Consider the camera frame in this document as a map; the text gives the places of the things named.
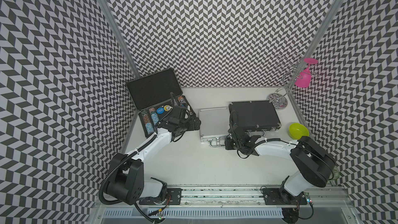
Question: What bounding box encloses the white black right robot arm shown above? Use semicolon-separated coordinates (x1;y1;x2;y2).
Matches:
227;124;335;197

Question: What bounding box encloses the clear green drinking glass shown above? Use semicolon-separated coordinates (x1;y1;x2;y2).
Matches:
329;166;340;181

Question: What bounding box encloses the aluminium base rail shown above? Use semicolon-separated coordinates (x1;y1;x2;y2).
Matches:
87;185;361;224

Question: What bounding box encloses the lime green plastic bowl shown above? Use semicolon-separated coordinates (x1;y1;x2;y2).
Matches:
288;123;309;140

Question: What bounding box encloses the chrome glass holder stand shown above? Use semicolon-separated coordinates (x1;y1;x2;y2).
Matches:
267;60;306;110

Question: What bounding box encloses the large black poker case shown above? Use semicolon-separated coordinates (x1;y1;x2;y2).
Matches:
126;68;201;138

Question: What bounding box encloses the black textured poker case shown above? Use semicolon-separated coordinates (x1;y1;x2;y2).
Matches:
229;100;282;132

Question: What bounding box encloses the small silver poker case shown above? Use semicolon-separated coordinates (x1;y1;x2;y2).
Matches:
199;107;230;148

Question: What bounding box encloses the pink plastic wine glass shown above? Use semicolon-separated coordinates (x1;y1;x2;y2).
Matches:
294;58;319;88

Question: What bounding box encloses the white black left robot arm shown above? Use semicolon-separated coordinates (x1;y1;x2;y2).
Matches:
98;106;201;205

